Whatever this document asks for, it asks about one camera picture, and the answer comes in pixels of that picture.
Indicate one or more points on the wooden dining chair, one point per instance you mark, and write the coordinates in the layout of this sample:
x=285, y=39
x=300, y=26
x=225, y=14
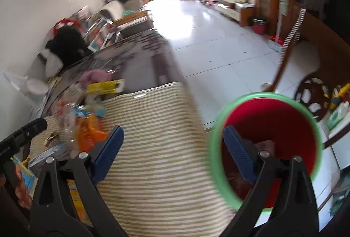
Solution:
x=320, y=55

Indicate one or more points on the pink plastic bag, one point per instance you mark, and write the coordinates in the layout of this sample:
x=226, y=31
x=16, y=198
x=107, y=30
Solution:
x=95, y=76

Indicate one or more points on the wooden tv cabinet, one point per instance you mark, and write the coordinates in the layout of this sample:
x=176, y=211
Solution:
x=243, y=13

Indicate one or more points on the red white dustpan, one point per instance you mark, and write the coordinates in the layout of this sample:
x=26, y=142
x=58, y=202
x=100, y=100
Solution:
x=275, y=42

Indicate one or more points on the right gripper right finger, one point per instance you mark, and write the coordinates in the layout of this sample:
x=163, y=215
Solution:
x=281, y=201

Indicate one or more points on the small blue card box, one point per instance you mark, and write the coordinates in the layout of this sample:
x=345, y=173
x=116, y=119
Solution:
x=58, y=152

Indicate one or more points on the clear plastic bottle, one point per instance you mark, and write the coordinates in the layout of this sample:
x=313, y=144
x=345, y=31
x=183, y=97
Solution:
x=64, y=109

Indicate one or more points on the white pillow bag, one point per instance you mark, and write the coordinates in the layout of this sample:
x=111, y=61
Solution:
x=53, y=63

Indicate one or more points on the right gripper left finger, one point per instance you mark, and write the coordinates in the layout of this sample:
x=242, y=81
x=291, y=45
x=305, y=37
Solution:
x=53, y=212

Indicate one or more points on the orange blue snack bag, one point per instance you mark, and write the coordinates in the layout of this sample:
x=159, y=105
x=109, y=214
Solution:
x=88, y=130

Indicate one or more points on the black clothes pile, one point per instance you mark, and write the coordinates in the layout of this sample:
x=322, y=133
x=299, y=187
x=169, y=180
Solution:
x=69, y=46

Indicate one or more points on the patterned grey table cloth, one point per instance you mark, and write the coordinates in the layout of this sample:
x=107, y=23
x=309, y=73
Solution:
x=145, y=60

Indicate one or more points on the yellow snack box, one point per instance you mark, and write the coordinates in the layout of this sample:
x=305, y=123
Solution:
x=107, y=87

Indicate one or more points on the striped beige table mat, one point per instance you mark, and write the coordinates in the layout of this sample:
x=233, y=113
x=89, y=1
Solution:
x=159, y=183

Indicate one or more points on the wooden sofa bench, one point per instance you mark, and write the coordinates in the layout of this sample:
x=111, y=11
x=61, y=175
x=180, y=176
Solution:
x=127, y=19

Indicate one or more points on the small red waste bin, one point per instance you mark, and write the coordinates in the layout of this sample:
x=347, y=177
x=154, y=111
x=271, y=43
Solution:
x=259, y=26

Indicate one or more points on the red bin green rim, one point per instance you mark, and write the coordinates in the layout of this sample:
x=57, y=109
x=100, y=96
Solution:
x=259, y=117

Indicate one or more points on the white desk fan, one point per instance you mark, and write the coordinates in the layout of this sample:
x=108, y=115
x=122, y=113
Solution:
x=33, y=90

